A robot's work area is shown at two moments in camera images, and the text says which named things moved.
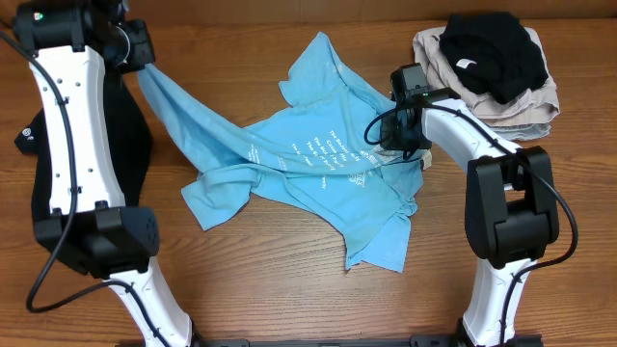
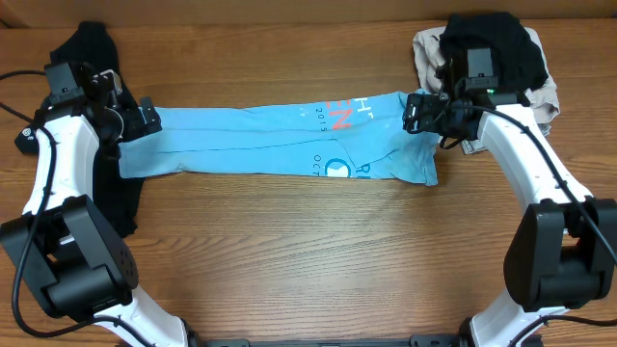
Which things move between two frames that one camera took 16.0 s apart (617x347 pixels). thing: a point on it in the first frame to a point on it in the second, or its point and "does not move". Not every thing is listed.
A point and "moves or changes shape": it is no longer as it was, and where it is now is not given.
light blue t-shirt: [322, 152] moves or changes shape
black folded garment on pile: [493, 53] does not move
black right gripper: [395, 130] to [415, 112]
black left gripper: [140, 53] to [146, 120]
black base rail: [416, 341] does not move
